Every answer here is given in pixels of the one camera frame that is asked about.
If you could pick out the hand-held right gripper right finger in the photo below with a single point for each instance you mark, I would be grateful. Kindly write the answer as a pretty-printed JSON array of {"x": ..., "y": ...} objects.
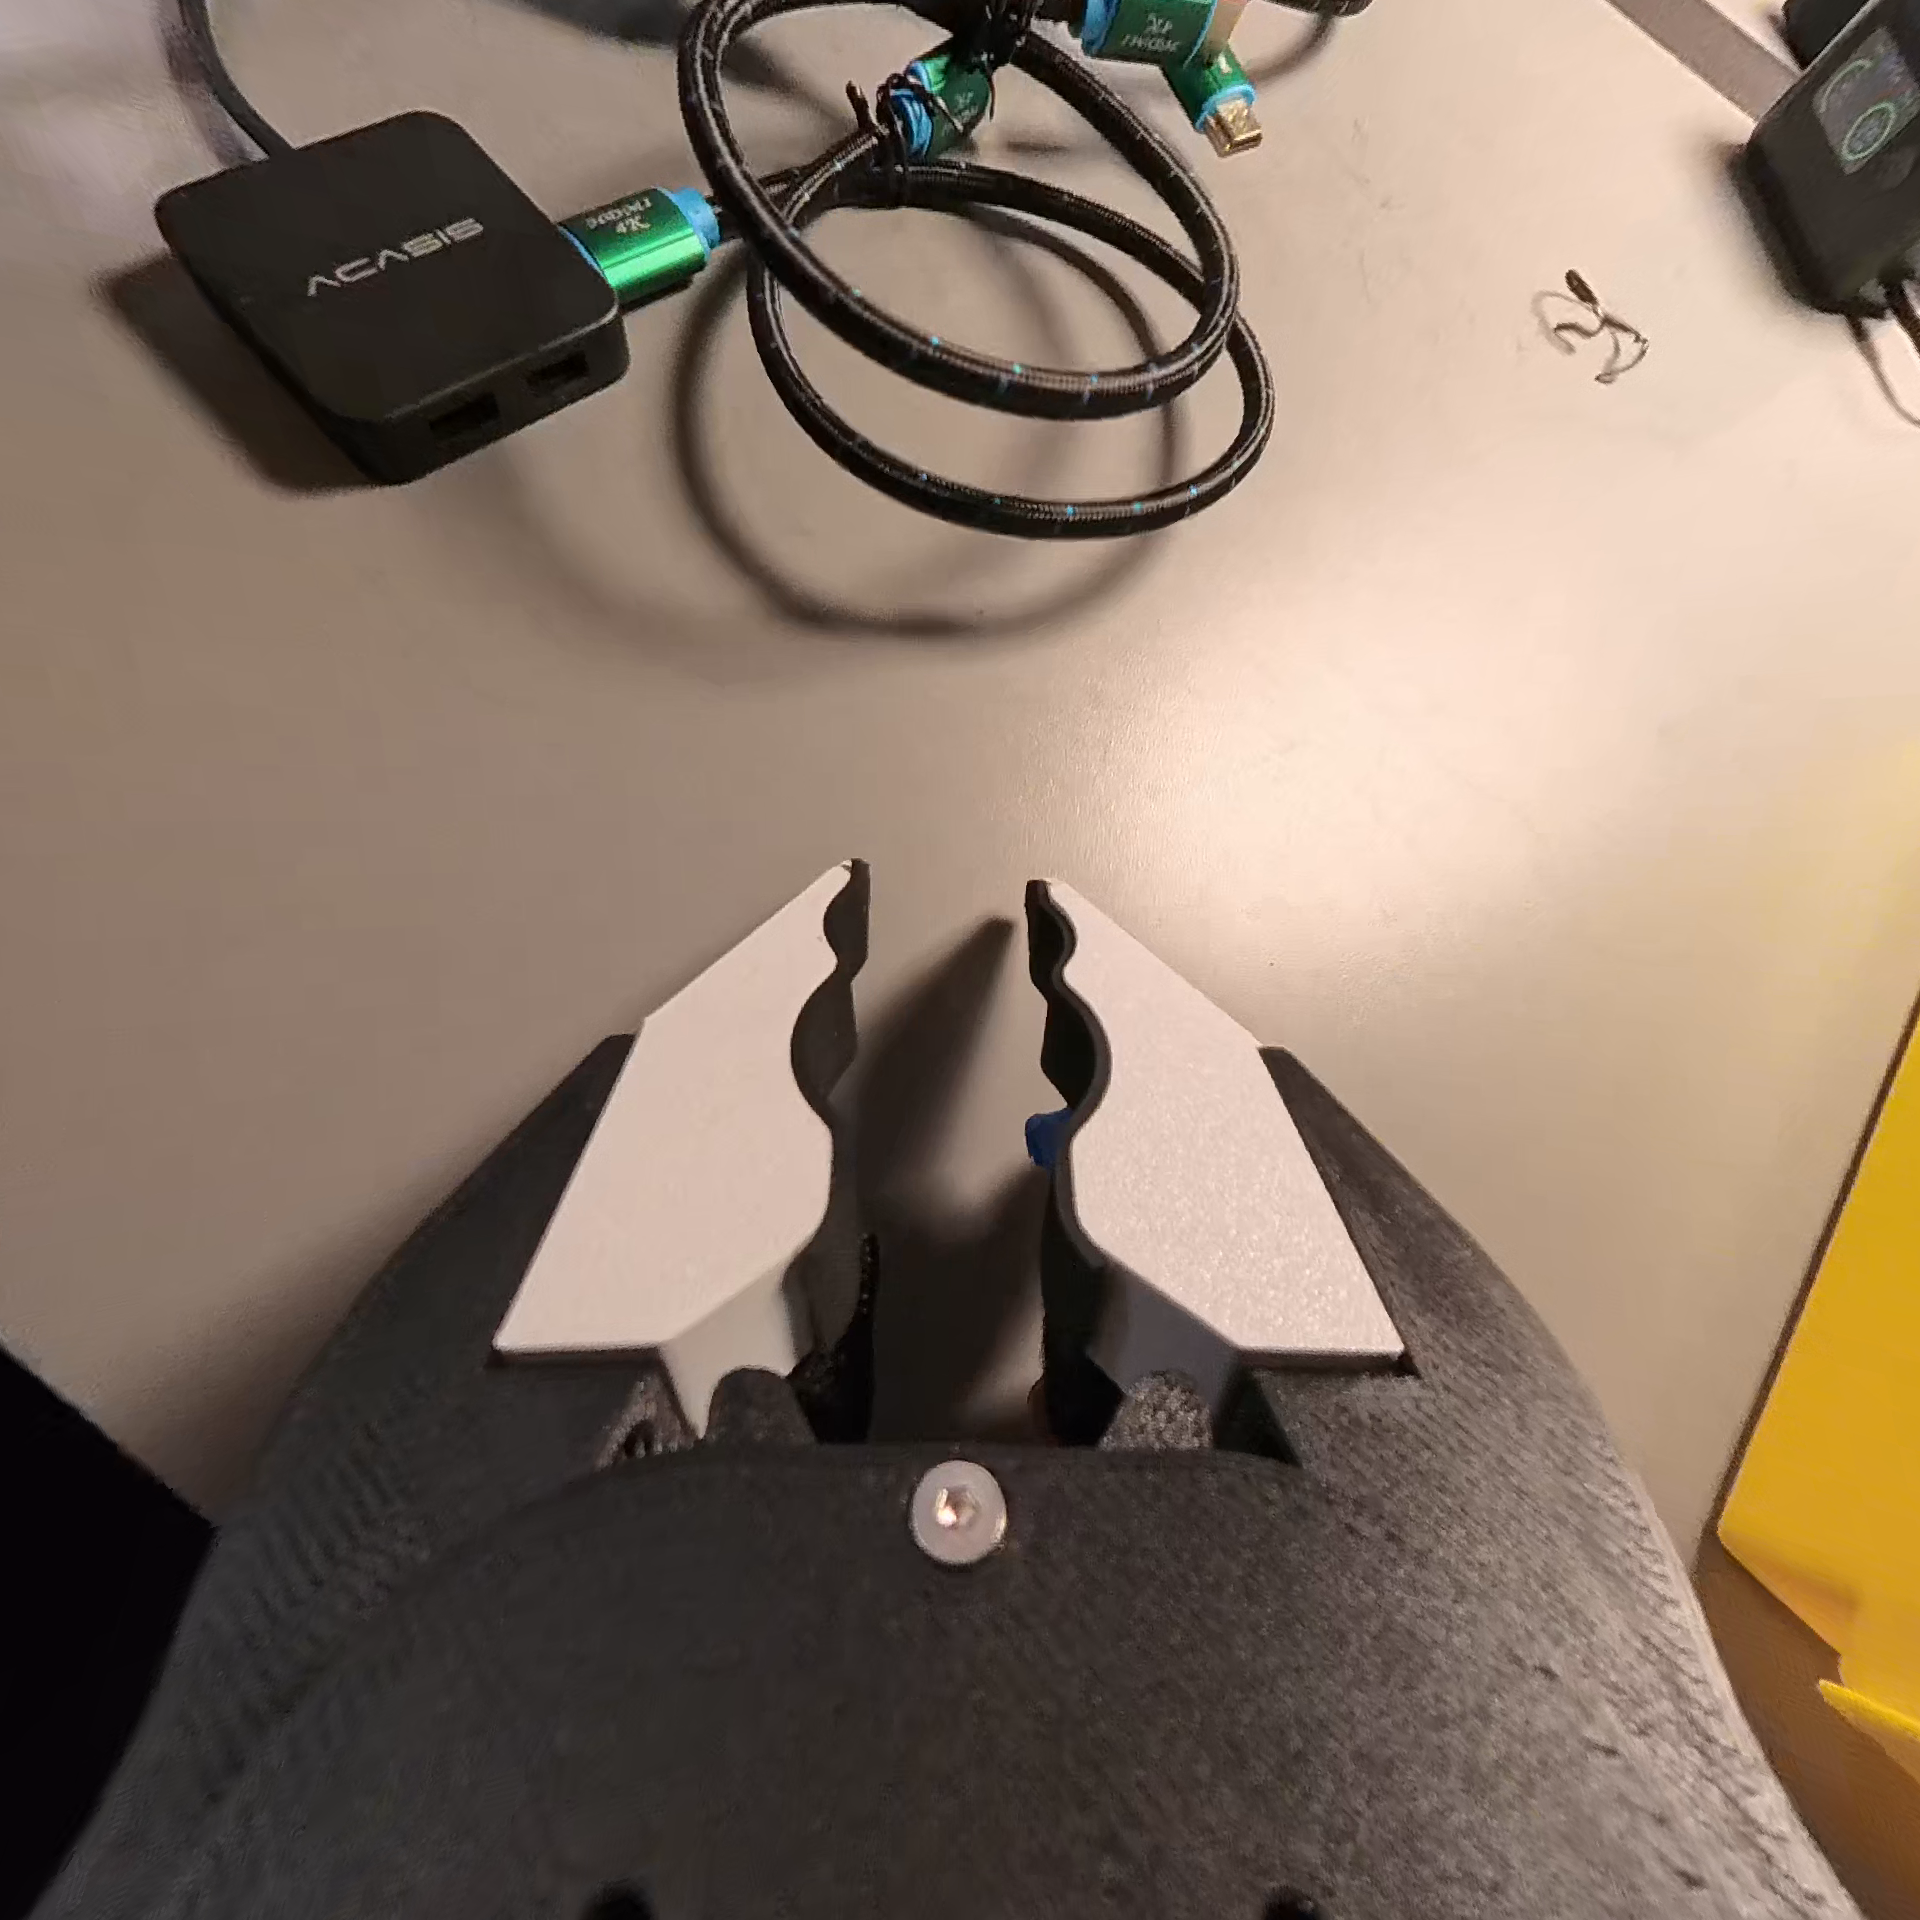
[{"x": 1214, "y": 1201}]

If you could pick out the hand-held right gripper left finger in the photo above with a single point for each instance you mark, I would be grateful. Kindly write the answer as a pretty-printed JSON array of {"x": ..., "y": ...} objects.
[{"x": 674, "y": 1201}]

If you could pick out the yellow plastic bin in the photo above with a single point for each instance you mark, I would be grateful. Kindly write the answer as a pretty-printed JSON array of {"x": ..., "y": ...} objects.
[{"x": 1844, "y": 1424}]

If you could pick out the black twist tie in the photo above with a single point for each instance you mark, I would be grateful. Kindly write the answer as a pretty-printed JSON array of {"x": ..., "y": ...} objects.
[{"x": 1594, "y": 332}]

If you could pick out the grey power bank with display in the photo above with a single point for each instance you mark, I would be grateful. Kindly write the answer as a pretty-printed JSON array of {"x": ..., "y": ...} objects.
[{"x": 1844, "y": 164}]

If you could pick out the black flat power adapter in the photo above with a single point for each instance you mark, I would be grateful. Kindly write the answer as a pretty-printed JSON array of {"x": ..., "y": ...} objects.
[{"x": 1817, "y": 23}]

